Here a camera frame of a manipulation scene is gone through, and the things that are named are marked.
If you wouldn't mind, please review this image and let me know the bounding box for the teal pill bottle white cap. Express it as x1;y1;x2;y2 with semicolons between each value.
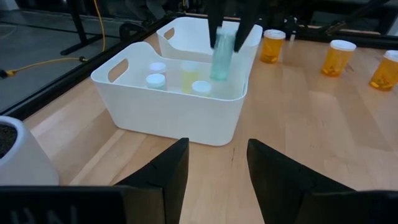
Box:
145;73;167;91
210;27;239;82

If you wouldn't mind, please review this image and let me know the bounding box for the pink pill bottle white cap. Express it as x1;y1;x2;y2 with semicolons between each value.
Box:
149;62;167;75

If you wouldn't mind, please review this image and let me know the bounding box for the black desk leg stand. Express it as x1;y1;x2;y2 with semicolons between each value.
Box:
60;0;103;56

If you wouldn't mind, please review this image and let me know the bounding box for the white plastic bin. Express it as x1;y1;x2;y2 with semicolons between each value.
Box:
90;41;249;147
156;16;264;65

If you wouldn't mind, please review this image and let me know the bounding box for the orange pill bottle white cap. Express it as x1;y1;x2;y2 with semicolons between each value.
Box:
369;49;398;91
320;39;357;78
259;29;287;65

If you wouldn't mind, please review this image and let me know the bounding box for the yellow extension cable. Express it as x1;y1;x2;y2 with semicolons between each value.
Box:
0;0;107;78

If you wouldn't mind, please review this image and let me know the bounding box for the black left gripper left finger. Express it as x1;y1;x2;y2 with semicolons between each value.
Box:
0;138;190;224

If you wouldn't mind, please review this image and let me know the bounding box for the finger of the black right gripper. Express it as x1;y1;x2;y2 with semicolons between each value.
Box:
206;0;225;49
233;0;264;52

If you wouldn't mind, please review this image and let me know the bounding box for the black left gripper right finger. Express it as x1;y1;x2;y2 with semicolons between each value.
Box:
248;139;398;224

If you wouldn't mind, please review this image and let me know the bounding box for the white plant pot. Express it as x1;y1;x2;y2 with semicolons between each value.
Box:
0;115;60;187

